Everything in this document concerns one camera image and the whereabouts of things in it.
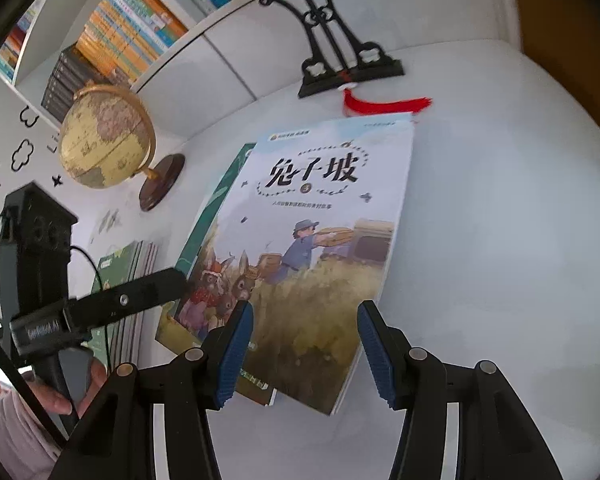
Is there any row of orange spine books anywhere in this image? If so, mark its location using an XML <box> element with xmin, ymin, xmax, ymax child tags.
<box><xmin>74</xmin><ymin>0</ymin><xmax>190</xmax><ymax>88</ymax></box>

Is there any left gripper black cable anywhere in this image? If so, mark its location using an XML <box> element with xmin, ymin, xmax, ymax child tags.
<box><xmin>67</xmin><ymin>245</ymin><xmax>117</xmax><ymax>366</ymax></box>

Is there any row of red blue books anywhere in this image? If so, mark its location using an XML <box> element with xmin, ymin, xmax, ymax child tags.
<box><xmin>0</xmin><ymin>5</ymin><xmax>37</xmax><ymax>86</ymax></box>

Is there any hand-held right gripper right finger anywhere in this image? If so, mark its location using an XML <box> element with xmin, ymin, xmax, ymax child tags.
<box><xmin>356</xmin><ymin>300</ymin><xmax>563</xmax><ymax>480</ymax></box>

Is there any red tassel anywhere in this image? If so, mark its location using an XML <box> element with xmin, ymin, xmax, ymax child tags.
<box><xmin>341</xmin><ymin>74</ymin><xmax>434</xmax><ymax>119</ymax></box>

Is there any brown wooden cabinet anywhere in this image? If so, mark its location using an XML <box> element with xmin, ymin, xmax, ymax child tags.
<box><xmin>507</xmin><ymin>0</ymin><xmax>600</xmax><ymax>158</ymax></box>

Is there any teal green cover book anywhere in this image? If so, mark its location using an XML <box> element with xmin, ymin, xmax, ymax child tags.
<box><xmin>155</xmin><ymin>142</ymin><xmax>278</xmax><ymax>407</ymax></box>

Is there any dark green insect cover book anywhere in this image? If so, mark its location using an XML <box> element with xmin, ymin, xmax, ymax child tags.
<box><xmin>90</xmin><ymin>241</ymin><xmax>145</xmax><ymax>361</ymax></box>

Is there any antique yellow globe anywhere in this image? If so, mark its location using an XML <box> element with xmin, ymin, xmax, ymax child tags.
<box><xmin>59</xmin><ymin>84</ymin><xmax>187</xmax><ymax>212</ymax></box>

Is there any stack of thin paperback books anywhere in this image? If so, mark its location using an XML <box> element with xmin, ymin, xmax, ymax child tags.
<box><xmin>89</xmin><ymin>240</ymin><xmax>159</xmax><ymax>367</ymax></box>

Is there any harvest field cover book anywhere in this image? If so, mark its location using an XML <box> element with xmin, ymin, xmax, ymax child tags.
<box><xmin>177</xmin><ymin>112</ymin><xmax>416</xmax><ymax>417</ymax></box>

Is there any row of black spine books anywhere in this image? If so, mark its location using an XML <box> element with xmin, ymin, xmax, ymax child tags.
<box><xmin>40</xmin><ymin>44</ymin><xmax>97</xmax><ymax>125</ymax></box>

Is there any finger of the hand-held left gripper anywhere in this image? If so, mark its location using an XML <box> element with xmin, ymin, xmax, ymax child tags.
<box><xmin>62</xmin><ymin>268</ymin><xmax>187</xmax><ymax>332</ymax></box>

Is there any white bookshelf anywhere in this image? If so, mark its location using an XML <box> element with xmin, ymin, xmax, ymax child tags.
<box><xmin>0</xmin><ymin>0</ymin><xmax>523</xmax><ymax>141</ymax></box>

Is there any person's left hand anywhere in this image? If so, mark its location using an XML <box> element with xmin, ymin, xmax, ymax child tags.
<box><xmin>27</xmin><ymin>360</ymin><xmax>110</xmax><ymax>417</ymax></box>

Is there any black fan stand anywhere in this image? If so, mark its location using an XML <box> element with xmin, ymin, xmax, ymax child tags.
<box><xmin>259</xmin><ymin>0</ymin><xmax>406</xmax><ymax>99</ymax></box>

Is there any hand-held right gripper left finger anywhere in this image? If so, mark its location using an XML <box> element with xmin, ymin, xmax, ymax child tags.
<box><xmin>47</xmin><ymin>300</ymin><xmax>255</xmax><ymax>480</ymax></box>

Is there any person's left forearm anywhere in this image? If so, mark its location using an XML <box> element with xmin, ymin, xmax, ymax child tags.
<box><xmin>0</xmin><ymin>387</ymin><xmax>66</xmax><ymax>480</ymax></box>

